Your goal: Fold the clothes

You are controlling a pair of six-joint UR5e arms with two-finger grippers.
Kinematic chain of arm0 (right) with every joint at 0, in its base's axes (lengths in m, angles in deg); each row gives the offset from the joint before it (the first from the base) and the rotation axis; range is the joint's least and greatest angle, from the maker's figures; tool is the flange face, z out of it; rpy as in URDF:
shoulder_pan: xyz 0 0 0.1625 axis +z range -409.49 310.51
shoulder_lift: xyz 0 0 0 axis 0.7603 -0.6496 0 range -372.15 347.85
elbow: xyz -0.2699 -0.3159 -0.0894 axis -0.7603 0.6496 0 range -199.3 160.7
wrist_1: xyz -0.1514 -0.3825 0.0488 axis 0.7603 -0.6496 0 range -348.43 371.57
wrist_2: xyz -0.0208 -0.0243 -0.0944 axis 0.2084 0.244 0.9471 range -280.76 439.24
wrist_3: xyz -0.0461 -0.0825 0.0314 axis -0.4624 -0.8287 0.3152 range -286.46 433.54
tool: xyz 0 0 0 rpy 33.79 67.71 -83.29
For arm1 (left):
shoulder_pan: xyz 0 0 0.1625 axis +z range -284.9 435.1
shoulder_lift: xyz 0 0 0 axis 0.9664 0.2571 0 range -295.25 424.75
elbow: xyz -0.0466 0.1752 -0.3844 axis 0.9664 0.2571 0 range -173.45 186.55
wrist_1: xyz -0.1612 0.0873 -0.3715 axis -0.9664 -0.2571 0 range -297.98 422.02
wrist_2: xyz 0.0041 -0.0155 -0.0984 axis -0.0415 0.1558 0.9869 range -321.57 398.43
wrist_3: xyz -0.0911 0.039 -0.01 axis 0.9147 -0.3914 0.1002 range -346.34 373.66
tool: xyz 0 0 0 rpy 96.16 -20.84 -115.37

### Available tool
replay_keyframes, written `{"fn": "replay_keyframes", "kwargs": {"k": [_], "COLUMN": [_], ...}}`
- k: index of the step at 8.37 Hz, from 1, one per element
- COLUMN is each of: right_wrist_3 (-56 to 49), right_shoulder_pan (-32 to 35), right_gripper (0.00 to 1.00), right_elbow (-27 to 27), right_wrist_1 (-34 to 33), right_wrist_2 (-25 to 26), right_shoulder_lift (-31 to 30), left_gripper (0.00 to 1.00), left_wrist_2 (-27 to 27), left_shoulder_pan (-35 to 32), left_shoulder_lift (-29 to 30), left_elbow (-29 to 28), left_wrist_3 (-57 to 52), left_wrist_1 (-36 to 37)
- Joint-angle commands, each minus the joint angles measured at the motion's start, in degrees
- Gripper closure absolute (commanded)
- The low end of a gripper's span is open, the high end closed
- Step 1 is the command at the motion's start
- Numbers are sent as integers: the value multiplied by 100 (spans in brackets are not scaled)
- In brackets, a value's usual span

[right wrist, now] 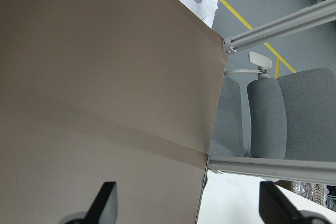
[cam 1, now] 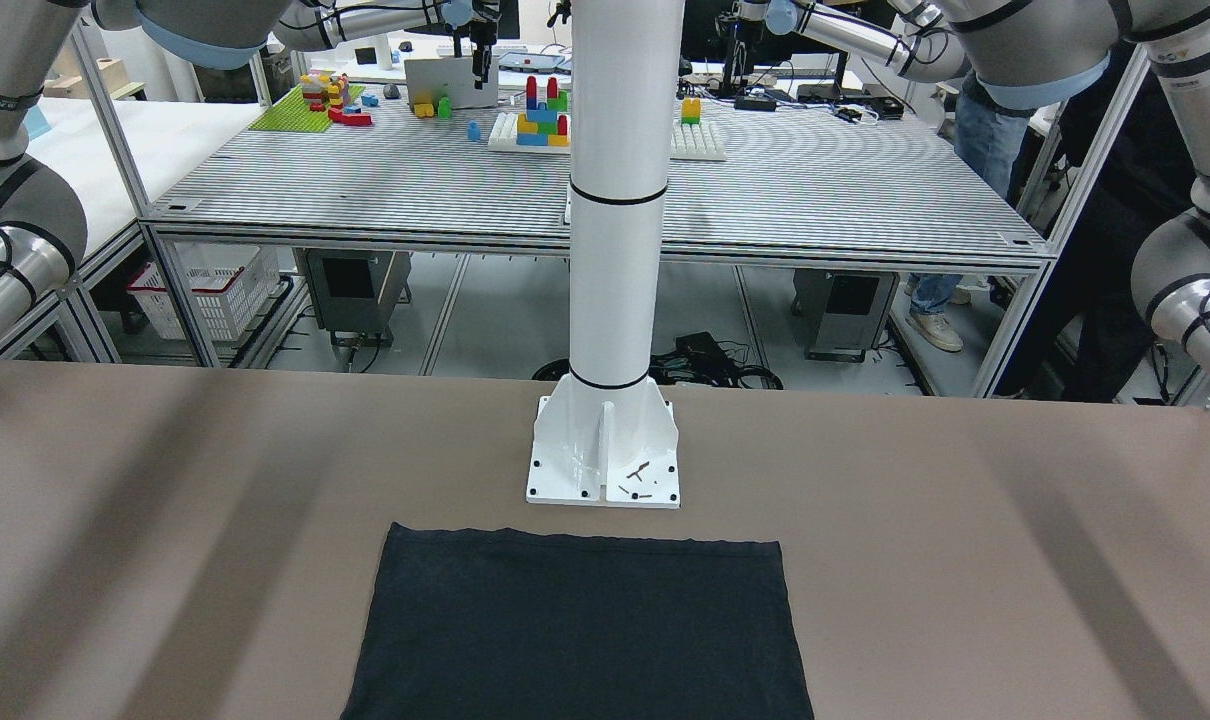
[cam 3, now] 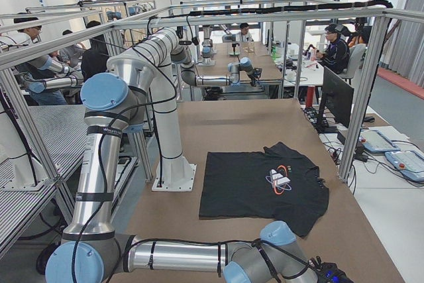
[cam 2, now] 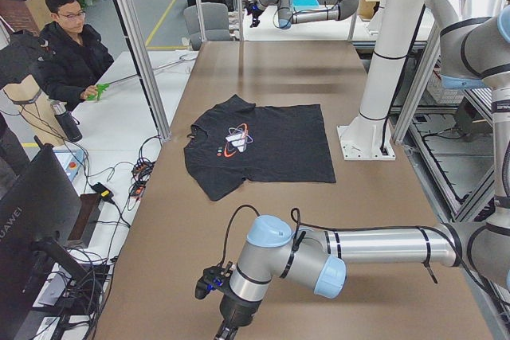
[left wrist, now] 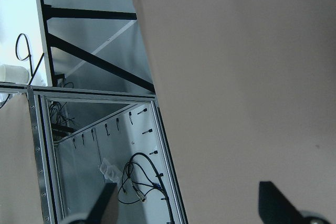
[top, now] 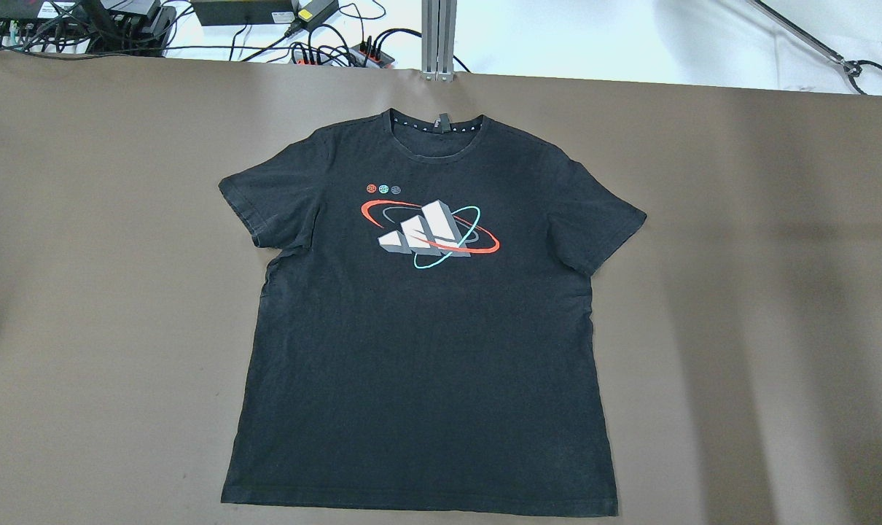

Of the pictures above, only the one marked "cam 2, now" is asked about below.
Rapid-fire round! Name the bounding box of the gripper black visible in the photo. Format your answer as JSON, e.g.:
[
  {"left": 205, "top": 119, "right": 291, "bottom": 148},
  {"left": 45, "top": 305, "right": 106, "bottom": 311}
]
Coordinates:
[
  {"left": 214, "top": 295, "right": 255, "bottom": 340},
  {"left": 248, "top": 0, "right": 260, "bottom": 28}
]

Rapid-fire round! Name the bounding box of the black graphic t-shirt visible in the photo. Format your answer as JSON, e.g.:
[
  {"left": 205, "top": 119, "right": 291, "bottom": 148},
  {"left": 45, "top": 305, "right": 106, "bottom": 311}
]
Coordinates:
[{"left": 184, "top": 95, "right": 335, "bottom": 201}]

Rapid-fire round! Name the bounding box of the grey office chair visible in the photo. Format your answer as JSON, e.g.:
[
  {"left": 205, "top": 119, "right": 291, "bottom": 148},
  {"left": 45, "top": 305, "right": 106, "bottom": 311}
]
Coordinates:
[{"left": 183, "top": 2, "right": 232, "bottom": 51}]

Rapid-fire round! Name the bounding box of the blue plastic bin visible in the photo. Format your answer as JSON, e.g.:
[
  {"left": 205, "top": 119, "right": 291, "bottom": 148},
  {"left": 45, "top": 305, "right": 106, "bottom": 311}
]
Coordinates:
[{"left": 290, "top": 0, "right": 320, "bottom": 11}]

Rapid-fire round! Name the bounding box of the brown cardboard box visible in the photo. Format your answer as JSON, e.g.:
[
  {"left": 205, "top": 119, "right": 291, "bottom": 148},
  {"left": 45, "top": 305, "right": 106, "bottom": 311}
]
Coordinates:
[{"left": 358, "top": 0, "right": 381, "bottom": 21}]

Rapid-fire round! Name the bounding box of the green grabber tool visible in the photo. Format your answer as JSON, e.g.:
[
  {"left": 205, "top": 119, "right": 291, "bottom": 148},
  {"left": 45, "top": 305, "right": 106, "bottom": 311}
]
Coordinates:
[{"left": 85, "top": 83, "right": 110, "bottom": 101}]

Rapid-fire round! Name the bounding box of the seated man black jacket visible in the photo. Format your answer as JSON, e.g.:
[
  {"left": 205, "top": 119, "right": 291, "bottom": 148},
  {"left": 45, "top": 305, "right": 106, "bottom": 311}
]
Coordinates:
[{"left": 37, "top": 0, "right": 114, "bottom": 111}]

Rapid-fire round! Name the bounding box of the black power adapter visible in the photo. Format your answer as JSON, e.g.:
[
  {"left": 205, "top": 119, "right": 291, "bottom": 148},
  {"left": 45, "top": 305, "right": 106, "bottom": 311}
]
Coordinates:
[{"left": 91, "top": 182, "right": 114, "bottom": 203}]

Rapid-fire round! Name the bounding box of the black water bottle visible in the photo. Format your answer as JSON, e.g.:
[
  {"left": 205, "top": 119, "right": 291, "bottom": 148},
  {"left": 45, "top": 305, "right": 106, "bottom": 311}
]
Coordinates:
[{"left": 49, "top": 100, "right": 82, "bottom": 143}]

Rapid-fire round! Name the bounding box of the black Huawei monitor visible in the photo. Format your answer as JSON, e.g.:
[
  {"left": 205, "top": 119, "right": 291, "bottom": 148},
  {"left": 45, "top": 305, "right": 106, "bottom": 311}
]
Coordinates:
[{"left": 1, "top": 144, "right": 98, "bottom": 339}]

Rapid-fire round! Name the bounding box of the teach pendant with red button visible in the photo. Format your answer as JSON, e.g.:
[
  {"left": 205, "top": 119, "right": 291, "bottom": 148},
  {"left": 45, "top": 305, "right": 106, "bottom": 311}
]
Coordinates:
[{"left": 53, "top": 149, "right": 85, "bottom": 182}]

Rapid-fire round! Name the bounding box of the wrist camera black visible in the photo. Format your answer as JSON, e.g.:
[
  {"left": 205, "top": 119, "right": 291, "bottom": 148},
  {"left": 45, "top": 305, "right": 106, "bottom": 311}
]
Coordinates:
[{"left": 194, "top": 261, "right": 233, "bottom": 300}]

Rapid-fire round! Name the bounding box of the aluminium frame post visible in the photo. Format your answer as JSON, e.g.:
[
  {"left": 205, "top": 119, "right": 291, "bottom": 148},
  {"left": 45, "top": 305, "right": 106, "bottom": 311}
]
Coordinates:
[{"left": 112, "top": 0, "right": 171, "bottom": 142}]

